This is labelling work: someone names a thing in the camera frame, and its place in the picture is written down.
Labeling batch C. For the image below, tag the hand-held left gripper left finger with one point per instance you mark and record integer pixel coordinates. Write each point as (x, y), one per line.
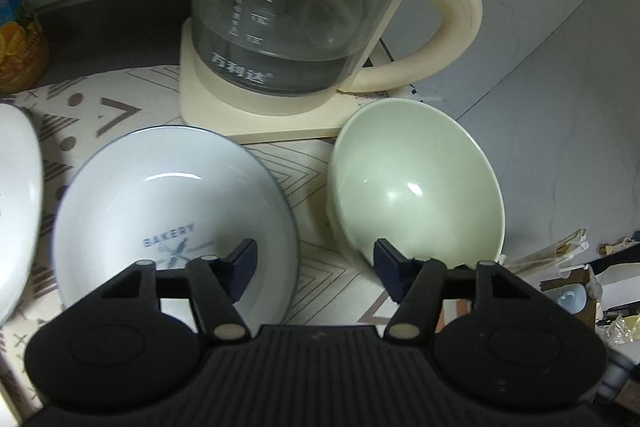
(244, 258)

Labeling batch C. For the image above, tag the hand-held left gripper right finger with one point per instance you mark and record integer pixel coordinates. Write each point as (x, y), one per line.
(387, 260)

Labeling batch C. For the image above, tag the pale green bowl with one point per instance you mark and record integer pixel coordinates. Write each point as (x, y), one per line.
(420, 187)

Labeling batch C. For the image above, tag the white printed bowl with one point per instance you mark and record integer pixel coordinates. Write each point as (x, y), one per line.
(150, 207)

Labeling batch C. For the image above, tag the white plate with blue rim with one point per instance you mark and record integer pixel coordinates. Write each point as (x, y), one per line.
(17, 207)

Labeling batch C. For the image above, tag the patterned table mat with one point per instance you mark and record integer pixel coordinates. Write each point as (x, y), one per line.
(285, 172)

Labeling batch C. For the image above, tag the cream kettle base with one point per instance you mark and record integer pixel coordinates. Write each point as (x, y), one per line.
(280, 122)

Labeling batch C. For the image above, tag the light blue round object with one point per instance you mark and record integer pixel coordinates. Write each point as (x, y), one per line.
(570, 299)

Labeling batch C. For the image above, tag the cardboard box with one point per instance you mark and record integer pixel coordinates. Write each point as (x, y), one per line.
(590, 302)

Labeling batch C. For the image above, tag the orange juice bottle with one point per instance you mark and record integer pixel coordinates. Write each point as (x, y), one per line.
(20, 32)

